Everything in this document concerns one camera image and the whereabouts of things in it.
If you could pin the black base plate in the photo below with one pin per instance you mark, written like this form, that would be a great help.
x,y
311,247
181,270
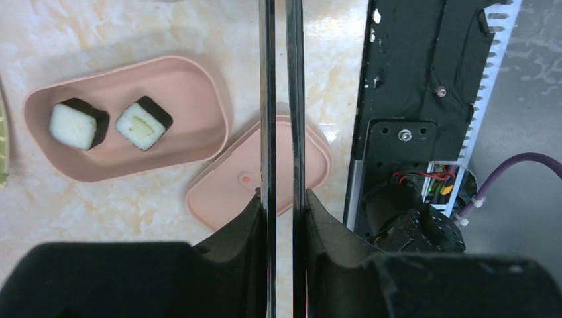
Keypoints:
x,y
421,70

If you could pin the aluminium frame rail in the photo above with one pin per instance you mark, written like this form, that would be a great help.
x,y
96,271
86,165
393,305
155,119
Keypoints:
x,y
501,19

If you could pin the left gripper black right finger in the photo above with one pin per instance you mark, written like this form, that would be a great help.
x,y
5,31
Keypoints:
x,y
348,277

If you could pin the white rice sushi cube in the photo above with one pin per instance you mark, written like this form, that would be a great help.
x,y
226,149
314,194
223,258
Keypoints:
x,y
78,124

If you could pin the pink lunch box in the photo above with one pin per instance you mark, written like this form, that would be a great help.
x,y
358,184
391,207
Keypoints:
x,y
193,93

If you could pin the bamboo mat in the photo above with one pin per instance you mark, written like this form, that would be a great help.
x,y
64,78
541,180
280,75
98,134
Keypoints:
x,y
5,148

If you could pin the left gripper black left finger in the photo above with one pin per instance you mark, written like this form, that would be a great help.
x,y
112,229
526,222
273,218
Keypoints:
x,y
222,276

